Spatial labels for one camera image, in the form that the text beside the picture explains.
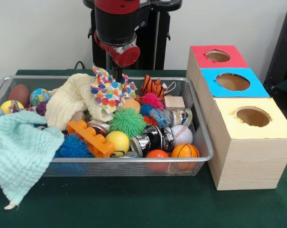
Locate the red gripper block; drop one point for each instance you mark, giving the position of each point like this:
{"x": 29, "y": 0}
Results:
{"x": 127, "y": 57}

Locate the polka dot paper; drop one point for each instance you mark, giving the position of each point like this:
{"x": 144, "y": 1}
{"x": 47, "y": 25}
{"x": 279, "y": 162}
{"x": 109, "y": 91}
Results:
{"x": 110, "y": 95}

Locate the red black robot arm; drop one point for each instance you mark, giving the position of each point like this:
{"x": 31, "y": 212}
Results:
{"x": 114, "y": 26}

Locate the clear mesh bin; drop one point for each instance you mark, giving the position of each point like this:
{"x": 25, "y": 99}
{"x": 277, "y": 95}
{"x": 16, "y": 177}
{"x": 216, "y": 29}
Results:
{"x": 124, "y": 168}

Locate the green spiky ball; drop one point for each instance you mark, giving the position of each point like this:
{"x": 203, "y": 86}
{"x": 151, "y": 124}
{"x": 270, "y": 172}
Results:
{"x": 127, "y": 121}

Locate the cream waffle cloth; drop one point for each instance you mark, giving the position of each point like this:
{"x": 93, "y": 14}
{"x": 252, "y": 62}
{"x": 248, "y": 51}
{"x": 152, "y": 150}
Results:
{"x": 67, "y": 102}

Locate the yellow smiley ball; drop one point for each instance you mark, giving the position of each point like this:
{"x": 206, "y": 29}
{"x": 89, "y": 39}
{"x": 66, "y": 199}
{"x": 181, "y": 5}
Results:
{"x": 118, "y": 141}

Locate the orange toy brick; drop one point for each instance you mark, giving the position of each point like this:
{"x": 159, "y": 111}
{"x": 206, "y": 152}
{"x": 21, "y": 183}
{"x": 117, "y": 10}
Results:
{"x": 93, "y": 137}

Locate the blue spiky ball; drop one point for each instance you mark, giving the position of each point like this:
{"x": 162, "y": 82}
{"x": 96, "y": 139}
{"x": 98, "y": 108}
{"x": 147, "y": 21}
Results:
{"x": 73, "y": 148}

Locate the white baseball toy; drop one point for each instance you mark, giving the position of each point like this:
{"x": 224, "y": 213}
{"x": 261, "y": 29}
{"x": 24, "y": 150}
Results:
{"x": 182, "y": 134}

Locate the red orange ball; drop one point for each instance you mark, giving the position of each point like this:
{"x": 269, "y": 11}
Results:
{"x": 157, "y": 154}

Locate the orange basketball toy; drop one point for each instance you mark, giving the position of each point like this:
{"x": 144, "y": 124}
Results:
{"x": 184, "y": 150}

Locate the mint green cloth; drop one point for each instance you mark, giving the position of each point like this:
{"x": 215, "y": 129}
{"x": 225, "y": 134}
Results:
{"x": 20, "y": 152}

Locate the dark green table cloth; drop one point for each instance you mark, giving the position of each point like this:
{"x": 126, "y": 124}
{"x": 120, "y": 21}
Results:
{"x": 133, "y": 204}

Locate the black floor stand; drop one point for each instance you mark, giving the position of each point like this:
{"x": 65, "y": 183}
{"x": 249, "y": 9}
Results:
{"x": 283, "y": 47}

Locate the side table green cloth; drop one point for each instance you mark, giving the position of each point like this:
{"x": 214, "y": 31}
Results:
{"x": 286, "y": 85}

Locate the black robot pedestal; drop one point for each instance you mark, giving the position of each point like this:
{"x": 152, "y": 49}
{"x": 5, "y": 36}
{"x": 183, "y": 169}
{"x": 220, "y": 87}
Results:
{"x": 145, "y": 47}

